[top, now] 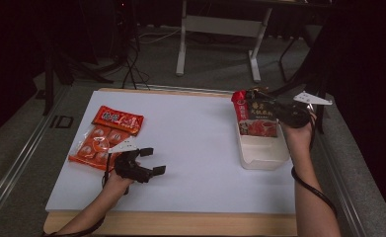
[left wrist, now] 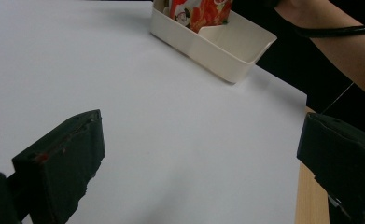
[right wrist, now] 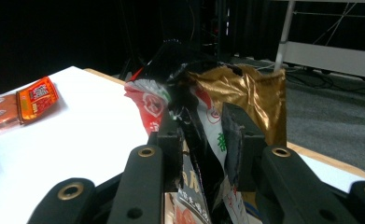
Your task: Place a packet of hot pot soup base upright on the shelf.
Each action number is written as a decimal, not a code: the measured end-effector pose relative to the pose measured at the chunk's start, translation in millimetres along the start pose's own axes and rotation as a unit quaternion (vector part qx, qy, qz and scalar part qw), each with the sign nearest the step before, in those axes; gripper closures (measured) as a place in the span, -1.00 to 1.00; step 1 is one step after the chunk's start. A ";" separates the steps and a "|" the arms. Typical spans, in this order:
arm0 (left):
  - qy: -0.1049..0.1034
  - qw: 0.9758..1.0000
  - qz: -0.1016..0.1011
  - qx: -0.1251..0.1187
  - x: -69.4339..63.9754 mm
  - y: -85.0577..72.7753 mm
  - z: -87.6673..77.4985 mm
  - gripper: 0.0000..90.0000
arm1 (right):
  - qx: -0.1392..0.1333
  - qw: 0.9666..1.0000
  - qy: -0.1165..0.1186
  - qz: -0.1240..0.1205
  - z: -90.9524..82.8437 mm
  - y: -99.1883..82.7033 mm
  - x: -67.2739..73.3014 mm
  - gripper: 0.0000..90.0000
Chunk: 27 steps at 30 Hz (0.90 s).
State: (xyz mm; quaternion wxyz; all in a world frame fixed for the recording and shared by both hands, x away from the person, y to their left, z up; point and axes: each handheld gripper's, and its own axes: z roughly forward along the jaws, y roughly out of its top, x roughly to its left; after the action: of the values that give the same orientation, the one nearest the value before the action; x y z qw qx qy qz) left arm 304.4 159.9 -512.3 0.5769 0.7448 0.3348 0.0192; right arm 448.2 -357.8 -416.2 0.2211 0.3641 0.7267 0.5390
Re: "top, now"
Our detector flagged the black floor cables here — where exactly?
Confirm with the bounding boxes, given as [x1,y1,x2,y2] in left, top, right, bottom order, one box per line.
[120,42,150,91]

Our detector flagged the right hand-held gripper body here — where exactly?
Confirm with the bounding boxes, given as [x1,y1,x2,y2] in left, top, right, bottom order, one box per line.
[271,90,334,130]

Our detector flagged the clear orange snack packet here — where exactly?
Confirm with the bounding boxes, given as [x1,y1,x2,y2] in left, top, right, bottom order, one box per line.
[67,123,132,172]

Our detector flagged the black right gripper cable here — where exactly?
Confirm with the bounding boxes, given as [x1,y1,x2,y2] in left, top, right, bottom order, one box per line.
[290,108,339,218]

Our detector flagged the red black instant noodle packet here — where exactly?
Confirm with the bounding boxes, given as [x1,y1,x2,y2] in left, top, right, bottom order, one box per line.
[230,89,280,138]

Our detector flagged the black tripod stand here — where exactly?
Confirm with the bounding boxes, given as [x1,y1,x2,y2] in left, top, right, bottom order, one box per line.
[32,33,116,117]

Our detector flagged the person's left hand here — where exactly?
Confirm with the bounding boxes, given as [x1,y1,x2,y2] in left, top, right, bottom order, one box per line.
[103,169,139,198]

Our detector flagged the white metal desk frame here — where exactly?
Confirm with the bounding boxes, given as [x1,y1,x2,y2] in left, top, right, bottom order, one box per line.
[175,0,333,84]

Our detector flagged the small red snack packet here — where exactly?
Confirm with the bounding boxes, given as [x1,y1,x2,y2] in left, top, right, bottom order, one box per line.
[91,105,145,136]

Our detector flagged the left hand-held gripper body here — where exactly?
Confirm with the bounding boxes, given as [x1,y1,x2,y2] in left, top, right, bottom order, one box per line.
[107,137,153,185]

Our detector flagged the metal floor rail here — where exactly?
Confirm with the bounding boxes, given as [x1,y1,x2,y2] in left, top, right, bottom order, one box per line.
[315,131,369,237]
[0,83,71,225]

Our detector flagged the white floor cable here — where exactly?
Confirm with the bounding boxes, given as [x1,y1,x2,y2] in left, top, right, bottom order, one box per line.
[137,28,182,45]

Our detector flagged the wooden table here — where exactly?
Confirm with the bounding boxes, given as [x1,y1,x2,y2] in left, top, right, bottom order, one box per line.
[42,87,298,237]

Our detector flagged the white plastic bin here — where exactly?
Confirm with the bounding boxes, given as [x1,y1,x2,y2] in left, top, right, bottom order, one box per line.
[235,98,291,172]

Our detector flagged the person's right hand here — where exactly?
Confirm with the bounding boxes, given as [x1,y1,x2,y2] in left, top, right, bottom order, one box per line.
[280,112,317,156]

